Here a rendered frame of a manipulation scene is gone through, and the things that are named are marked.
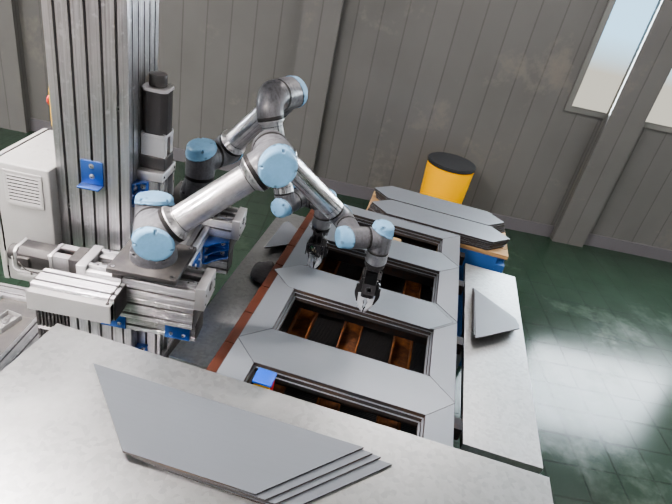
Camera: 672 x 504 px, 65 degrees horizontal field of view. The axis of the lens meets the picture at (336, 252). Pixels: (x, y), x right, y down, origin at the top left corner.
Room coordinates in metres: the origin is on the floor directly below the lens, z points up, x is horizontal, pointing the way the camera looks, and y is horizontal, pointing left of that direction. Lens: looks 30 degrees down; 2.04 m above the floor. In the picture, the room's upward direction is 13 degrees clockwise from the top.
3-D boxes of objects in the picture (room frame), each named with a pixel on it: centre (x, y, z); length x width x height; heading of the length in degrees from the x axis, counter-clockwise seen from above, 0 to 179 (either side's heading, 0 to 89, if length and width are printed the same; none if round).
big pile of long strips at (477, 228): (2.72, -0.52, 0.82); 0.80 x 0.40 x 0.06; 84
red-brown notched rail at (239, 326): (1.78, 0.23, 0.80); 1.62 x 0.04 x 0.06; 174
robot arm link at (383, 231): (1.57, -0.14, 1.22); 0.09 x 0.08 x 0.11; 112
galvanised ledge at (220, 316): (1.99, 0.33, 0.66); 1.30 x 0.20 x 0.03; 174
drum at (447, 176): (4.26, -0.78, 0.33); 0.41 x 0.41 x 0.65
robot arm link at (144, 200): (1.42, 0.58, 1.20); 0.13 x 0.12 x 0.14; 22
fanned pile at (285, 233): (2.34, 0.26, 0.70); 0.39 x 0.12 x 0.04; 174
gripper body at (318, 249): (1.84, 0.08, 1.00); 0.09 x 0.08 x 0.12; 174
